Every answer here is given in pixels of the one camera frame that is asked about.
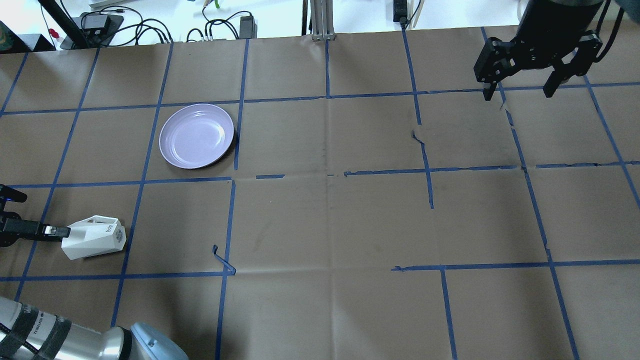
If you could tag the lilac round plate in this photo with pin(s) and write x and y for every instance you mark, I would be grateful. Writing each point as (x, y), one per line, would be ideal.
(196, 136)

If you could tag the black monitor stand base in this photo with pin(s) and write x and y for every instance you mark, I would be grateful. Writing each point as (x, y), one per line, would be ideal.
(95, 30)

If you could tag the brown paper table cover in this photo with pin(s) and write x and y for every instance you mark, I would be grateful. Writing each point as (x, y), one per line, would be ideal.
(372, 205)

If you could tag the aluminium frame post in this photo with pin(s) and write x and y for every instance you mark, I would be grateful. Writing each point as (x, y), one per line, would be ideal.
(322, 20)

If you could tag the white faceted cup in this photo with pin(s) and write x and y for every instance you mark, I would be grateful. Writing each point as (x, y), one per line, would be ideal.
(94, 236)

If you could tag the black power adapter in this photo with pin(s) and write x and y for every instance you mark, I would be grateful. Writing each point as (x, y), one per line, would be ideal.
(248, 28)

